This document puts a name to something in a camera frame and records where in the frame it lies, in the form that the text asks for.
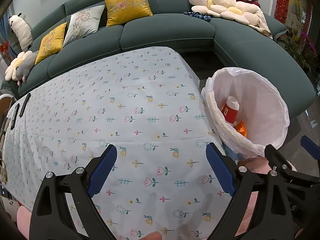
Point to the daisy plush cushion left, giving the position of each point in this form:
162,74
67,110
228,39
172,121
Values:
10,71

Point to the cream daisy flower cushion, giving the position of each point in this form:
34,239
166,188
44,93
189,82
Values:
233,10

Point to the white plush pillow toy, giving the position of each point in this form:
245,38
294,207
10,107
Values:
22,31

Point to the large yellow embroidered cushion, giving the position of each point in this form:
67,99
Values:
123,11

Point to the grey plush toy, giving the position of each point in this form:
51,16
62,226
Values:
24,68

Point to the dark green sectional sofa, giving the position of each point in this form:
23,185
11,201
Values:
218,42

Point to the floral pale blue tablecloth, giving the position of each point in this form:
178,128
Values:
147,104

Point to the operator hand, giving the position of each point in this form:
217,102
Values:
153,236

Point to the red white paper cup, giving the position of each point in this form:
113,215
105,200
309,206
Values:
230,109

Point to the white chair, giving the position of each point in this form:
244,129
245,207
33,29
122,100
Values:
6,102

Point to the white bag lined bin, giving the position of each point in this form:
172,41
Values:
262,109

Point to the pale floral cushion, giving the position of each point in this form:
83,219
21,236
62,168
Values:
83,23

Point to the blue braided item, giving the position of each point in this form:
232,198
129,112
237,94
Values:
204,17

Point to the black remote control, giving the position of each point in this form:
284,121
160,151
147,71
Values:
13,120
24,104

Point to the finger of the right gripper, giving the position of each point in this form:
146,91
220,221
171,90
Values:
299,187
312,148

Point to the orange plastic bag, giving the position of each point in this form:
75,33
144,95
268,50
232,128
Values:
241,128

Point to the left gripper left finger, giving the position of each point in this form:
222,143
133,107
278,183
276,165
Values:
64,208

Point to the small yellow embroidered cushion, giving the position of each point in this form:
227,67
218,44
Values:
51,43

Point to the potted plant with flowers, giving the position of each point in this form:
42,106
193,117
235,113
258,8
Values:
301,49

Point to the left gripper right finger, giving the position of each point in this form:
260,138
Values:
271,219

